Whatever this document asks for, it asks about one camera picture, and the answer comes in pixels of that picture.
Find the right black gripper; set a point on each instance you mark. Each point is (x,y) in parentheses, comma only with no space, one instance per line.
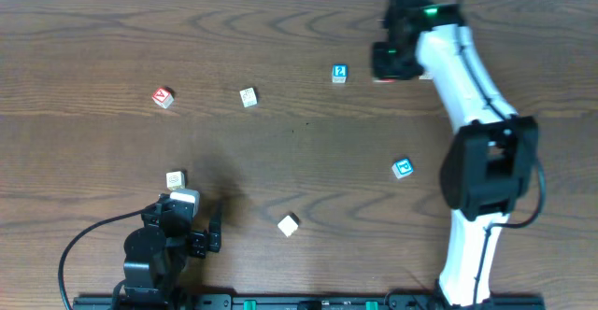
(390,67)

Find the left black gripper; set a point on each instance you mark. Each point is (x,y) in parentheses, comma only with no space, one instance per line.
(198,241)

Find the blue number 2 block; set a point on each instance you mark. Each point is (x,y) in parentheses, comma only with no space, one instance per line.
(339,73)

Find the red letter A block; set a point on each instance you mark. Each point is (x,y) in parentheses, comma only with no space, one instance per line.
(163,98)

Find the red letter I block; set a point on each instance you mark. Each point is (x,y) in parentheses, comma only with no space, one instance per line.
(377,80)

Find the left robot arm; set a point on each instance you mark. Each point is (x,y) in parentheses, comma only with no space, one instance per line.
(157,253)

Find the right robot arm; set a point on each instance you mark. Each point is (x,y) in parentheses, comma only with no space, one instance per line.
(491,178)

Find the wooden block with oval drawing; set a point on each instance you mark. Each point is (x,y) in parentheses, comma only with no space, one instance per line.
(175,180)

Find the wooden block far right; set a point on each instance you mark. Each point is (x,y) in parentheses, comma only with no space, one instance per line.
(426,76)

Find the plain wooden block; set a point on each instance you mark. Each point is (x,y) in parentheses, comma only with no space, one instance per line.
(288,225)

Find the wooden block with line drawing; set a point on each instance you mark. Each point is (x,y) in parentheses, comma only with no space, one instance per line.
(248,97)

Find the blue letter P block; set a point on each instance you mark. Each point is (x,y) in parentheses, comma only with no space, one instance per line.
(402,168)

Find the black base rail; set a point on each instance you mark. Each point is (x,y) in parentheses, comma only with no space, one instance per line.
(299,302)

